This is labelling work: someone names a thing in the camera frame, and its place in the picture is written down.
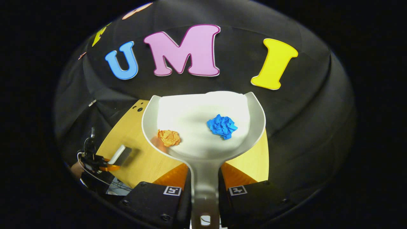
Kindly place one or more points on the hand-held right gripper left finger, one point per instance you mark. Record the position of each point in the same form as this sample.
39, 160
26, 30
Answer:
155, 203

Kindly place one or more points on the blue paper trash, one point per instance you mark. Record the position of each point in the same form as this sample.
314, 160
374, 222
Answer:
222, 126

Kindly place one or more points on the orange paper trash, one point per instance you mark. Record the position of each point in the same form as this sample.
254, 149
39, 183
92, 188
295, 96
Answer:
169, 138

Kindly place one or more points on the black backdrop cloth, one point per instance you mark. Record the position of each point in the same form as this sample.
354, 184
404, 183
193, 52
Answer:
302, 127

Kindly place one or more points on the silver metal clip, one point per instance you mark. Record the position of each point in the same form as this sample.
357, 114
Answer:
92, 102

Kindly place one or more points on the copper metal clip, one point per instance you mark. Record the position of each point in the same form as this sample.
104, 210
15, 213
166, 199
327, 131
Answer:
82, 56

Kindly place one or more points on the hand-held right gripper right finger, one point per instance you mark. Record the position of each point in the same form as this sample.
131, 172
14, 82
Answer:
251, 203

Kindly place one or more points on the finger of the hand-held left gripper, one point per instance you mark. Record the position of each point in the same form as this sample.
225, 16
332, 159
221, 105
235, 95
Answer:
111, 167

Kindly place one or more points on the white dustpan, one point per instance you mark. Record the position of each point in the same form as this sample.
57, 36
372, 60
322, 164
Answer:
203, 143

